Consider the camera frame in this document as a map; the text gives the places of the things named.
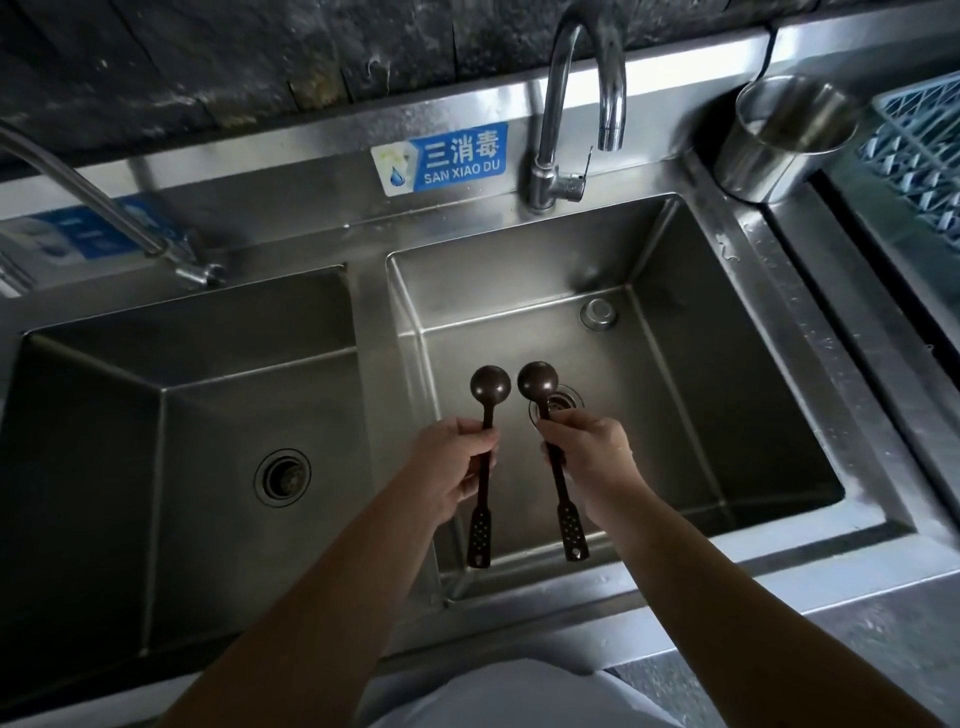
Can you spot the person's right hand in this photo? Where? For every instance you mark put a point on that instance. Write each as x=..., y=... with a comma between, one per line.
x=600, y=465

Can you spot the person's left forearm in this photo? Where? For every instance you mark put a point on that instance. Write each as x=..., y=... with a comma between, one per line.
x=315, y=622

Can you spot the chrome gooseneck faucet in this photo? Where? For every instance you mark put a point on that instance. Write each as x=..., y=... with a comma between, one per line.
x=556, y=90

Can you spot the stainless steel double sink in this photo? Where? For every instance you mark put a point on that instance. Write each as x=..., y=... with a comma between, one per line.
x=371, y=322

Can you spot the chrome swivel faucet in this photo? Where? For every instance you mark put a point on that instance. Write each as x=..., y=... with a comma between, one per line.
x=90, y=196

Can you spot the round steel overflow cap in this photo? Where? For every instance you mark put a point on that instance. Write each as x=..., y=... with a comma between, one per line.
x=598, y=313

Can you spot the person's right thumb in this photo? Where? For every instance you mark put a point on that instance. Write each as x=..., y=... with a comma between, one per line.
x=564, y=427

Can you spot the faded blue label sticker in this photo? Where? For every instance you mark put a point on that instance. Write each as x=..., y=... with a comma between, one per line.
x=67, y=234

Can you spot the round steel drain strainer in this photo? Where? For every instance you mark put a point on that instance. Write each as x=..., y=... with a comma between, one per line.
x=283, y=475
x=568, y=397

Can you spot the stainless steel cylindrical container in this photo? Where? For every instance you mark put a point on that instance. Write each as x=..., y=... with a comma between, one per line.
x=757, y=161

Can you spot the person's right forearm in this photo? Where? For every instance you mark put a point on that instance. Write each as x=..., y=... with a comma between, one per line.
x=720, y=630

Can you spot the person's left hand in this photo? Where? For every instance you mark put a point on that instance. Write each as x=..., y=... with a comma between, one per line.
x=442, y=469

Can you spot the blue plastic dish rack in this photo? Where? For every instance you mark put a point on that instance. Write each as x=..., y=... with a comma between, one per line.
x=919, y=142

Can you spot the blue and white label sticker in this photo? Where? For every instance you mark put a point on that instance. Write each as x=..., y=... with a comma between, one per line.
x=457, y=157

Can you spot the person's left thumb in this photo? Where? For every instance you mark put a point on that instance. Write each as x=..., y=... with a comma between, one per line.
x=469, y=433

